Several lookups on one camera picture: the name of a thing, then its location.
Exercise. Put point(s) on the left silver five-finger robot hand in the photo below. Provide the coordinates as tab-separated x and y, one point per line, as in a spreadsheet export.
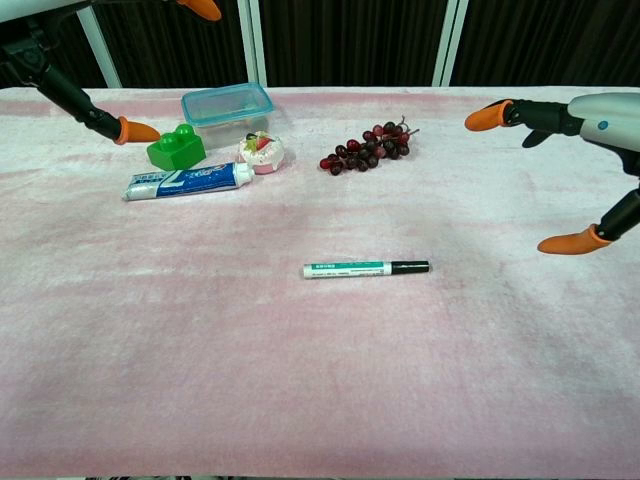
75	102

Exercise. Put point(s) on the white green marker body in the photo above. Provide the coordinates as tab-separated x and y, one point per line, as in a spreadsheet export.
345	270

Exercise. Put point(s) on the black marker cap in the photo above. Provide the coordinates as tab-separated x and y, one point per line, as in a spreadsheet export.
410	267

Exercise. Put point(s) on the green toy building brick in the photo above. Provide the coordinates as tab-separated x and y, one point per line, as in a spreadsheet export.
175	150

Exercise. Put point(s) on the blue white toothpaste tube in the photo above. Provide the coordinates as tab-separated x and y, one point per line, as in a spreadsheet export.
190	180

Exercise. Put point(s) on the clear container with blue lid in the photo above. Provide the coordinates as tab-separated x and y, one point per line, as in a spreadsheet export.
225	107

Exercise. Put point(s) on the pink toy cupcake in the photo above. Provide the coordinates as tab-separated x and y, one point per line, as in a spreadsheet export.
262	150

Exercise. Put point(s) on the black pleated curtain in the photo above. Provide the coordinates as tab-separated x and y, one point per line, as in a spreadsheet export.
350	40

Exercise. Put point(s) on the dark red grape bunch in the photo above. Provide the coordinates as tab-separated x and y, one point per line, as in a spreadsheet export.
370	150

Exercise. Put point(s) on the pink plush tablecloth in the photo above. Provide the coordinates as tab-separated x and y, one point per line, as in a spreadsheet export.
320	350

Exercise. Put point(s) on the white double frame post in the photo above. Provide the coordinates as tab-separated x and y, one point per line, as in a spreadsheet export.
254	45

